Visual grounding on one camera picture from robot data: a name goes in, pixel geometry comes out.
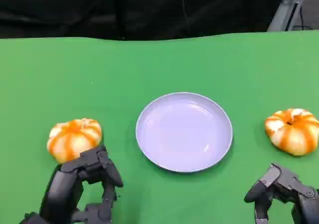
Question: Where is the lilac plate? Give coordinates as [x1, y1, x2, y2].
[135, 92, 234, 173]

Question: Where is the black backdrop curtain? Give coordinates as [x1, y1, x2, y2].
[0, 0, 286, 41]

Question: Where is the grey metal frame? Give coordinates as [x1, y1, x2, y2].
[268, 0, 316, 32]

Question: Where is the orange and white toy bread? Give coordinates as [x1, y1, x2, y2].
[46, 118, 102, 164]
[264, 108, 319, 157]

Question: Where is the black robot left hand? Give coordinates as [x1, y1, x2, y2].
[19, 144, 124, 224]

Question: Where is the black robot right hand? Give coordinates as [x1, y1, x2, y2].
[243, 163, 319, 224]

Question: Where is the thin black hanging cable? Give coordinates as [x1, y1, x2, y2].
[181, 0, 190, 19]

